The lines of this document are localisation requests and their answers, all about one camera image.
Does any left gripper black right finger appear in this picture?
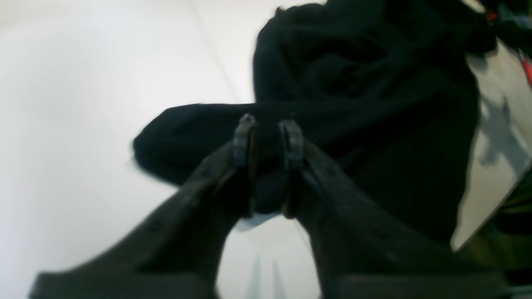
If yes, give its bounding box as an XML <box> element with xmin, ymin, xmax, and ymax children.
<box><xmin>278</xmin><ymin>120</ymin><xmax>512</xmax><ymax>299</ymax></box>

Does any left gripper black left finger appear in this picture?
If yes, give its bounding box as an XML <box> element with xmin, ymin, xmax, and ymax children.
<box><xmin>29</xmin><ymin>114</ymin><xmax>257</xmax><ymax>299</ymax></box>

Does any black t-shirt with graphic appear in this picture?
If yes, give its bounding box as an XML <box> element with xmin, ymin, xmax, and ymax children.
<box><xmin>133</xmin><ymin>0</ymin><xmax>496</xmax><ymax>245</ymax></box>

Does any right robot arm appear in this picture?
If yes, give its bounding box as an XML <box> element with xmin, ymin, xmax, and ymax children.
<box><xmin>478</xmin><ymin>0</ymin><xmax>532</xmax><ymax>58</ymax></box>

